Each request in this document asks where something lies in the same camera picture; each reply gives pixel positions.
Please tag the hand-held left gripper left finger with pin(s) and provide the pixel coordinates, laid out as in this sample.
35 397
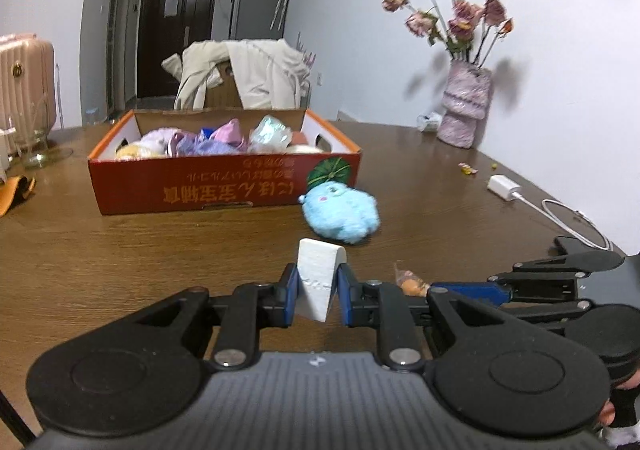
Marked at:
290 295

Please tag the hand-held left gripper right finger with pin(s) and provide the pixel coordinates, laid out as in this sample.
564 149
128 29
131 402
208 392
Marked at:
346 295

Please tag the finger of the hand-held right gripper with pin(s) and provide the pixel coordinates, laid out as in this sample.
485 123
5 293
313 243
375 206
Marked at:
470 292
550 275

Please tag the white wedge sponge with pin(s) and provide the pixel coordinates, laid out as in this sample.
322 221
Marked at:
317 275

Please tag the red cardboard box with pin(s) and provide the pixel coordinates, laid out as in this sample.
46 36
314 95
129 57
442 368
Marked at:
225 185

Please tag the white and yellow plush toy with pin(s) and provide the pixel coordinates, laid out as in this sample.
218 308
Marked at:
131 149

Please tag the blue soft toy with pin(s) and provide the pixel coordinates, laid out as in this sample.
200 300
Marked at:
206 133

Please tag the person's right hand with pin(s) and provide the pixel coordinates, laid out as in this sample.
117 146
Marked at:
607 412

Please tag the wrapped orange candy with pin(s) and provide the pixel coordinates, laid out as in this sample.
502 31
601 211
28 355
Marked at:
411 284

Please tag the light blue plush toy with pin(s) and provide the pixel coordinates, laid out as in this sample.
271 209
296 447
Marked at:
342 212

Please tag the white charger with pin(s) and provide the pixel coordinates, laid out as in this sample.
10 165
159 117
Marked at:
502 187

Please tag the white cylinder sponge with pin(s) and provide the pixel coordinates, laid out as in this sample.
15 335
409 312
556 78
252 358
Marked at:
302 148

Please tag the translucent teal pouch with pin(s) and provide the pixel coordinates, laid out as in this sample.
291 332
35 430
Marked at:
270 132

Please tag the pink cloth pouch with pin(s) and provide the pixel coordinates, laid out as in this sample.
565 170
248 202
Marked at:
231 129

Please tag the white plastic bag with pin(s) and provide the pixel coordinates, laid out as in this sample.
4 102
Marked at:
429 120

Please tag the pink textured vase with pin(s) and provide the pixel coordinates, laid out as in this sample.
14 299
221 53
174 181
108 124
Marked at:
465 104

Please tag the pale pink plush toy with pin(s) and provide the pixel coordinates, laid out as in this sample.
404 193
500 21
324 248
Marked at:
160 135

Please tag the metal rack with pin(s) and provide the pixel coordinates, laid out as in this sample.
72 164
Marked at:
314 90

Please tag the brown chair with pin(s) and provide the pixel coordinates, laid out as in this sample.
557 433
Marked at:
222 89

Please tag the cream jacket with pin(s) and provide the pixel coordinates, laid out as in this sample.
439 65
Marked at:
250 72

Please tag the lavender bunch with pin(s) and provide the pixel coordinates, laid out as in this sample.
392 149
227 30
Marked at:
307 57

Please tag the dried pink flowers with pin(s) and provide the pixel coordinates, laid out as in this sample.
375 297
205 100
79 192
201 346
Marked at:
450 9

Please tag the dark entrance door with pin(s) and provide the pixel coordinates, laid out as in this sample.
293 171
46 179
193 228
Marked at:
175 29

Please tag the pink suitcase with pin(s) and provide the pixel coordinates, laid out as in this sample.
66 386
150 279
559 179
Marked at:
25 79

